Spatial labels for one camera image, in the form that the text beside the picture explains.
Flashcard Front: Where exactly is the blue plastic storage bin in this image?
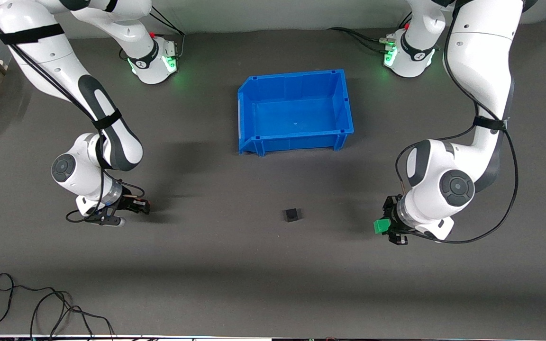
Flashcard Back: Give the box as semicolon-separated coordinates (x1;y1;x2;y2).
237;69;355;157

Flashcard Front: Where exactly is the black cable along right arm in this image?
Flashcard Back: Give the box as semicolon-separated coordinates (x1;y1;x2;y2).
0;0;146;224

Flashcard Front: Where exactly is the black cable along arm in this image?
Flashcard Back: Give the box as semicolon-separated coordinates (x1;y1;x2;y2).
0;0;146;224
395;0;520;245

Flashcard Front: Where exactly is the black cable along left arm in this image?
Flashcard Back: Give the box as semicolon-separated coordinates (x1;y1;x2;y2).
395;0;520;245

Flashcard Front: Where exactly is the loose thin black cable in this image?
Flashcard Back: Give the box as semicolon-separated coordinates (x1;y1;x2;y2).
0;273;117;341

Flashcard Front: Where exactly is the black right base cable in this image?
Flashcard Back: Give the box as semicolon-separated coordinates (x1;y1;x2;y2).
140;9;186;60

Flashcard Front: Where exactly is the black base cable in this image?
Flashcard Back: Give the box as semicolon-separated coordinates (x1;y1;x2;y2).
328;12;413;54
140;9;186;60

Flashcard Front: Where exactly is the black left base cable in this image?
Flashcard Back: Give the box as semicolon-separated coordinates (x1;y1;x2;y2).
328;12;413;54

